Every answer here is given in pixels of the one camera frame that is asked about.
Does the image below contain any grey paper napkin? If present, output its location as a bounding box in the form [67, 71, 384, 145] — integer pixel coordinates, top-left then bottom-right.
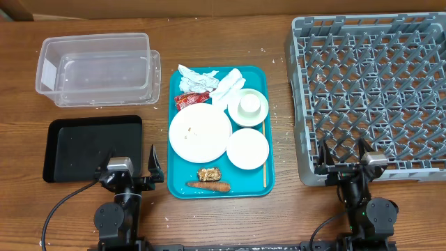
[178, 64, 220, 93]

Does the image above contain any white tissue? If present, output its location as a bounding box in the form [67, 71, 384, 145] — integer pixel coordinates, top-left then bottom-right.
[209, 68, 246, 111]

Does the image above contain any pale green cup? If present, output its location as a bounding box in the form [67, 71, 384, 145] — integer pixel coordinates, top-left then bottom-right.
[240, 93, 261, 115]

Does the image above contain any red snack wrapper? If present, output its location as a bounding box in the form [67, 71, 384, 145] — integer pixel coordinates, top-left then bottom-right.
[174, 91, 210, 111]

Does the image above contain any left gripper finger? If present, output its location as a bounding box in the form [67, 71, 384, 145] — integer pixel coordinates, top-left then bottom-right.
[148, 144, 164, 178]
[99, 148, 115, 171]

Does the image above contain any orange carrot piece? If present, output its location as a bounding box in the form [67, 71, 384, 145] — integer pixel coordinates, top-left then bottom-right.
[186, 181, 231, 192]

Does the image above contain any black rectangular tray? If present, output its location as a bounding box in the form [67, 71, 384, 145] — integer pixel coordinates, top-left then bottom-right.
[43, 115, 143, 183]

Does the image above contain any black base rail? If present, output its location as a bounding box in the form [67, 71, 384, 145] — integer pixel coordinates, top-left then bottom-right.
[153, 241, 397, 251]

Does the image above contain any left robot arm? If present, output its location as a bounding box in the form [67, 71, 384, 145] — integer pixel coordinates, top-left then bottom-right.
[94, 146, 164, 251]

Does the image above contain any grey dishwasher rack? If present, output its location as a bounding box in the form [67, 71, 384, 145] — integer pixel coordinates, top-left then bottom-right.
[285, 13, 445, 186]

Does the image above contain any small white plate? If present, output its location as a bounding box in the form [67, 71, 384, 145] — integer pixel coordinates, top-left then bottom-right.
[226, 128, 265, 170]

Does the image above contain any brown nut bar piece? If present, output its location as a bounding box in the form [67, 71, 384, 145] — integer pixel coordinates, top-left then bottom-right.
[197, 167, 222, 182]

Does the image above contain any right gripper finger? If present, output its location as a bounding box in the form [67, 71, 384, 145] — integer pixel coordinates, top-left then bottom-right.
[317, 139, 335, 168]
[357, 137, 374, 164]

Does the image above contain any large white plate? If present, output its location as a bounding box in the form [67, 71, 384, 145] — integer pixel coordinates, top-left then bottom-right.
[169, 103, 233, 164]

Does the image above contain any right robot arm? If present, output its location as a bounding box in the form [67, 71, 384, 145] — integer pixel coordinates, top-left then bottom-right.
[309, 137, 399, 250]

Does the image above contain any pale green bowl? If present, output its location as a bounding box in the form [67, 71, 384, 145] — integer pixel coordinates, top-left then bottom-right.
[228, 89, 269, 128]

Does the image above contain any clear plastic bin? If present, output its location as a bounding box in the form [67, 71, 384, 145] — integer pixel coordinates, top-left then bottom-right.
[35, 33, 161, 107]

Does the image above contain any teal plastic serving tray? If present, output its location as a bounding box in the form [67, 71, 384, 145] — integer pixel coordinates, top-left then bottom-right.
[167, 66, 275, 199]

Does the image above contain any wooden chopstick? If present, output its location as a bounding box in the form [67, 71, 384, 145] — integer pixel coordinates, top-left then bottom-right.
[262, 121, 269, 188]

